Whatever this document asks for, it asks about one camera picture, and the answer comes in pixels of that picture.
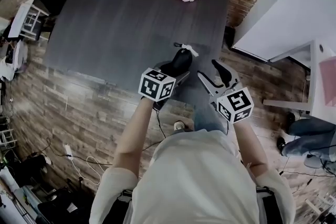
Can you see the black pouch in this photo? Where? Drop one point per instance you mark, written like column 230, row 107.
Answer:
column 182, row 61

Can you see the dark grey table white legs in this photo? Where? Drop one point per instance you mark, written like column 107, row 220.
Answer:
column 126, row 29

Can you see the person's white shirt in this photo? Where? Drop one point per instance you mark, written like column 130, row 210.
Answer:
column 194, row 181

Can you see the white desk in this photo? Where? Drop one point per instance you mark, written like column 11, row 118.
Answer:
column 315, row 81

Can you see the small white table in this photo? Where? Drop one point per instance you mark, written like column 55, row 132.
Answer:
column 21, row 21

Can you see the white cloth pile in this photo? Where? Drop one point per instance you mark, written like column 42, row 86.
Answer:
column 14, row 60

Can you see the black equipment bag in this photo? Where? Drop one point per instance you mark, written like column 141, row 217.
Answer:
column 34, row 170

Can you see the white power strip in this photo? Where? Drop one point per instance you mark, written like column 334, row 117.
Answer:
column 68, row 151

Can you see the person's left forearm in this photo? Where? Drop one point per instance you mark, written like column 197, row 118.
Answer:
column 134, row 133

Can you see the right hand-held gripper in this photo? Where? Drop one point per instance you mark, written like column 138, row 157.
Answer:
column 236, row 105

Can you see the pink translucent box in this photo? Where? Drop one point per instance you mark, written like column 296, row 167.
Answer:
column 328, row 84

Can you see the white partition panel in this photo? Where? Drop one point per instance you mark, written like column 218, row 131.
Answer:
column 283, row 8

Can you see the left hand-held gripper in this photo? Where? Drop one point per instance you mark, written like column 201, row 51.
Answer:
column 156, row 85

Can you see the person's right forearm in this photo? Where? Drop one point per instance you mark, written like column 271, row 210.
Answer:
column 249, row 147

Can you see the person's jeans leg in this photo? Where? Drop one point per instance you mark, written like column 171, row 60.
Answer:
column 208, row 120

